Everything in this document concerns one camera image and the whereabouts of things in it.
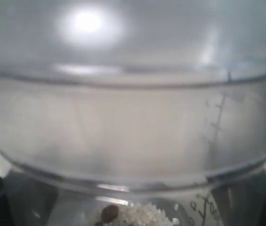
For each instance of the clear plastic shaker bottle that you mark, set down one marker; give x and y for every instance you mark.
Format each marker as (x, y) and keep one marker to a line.
(133, 112)

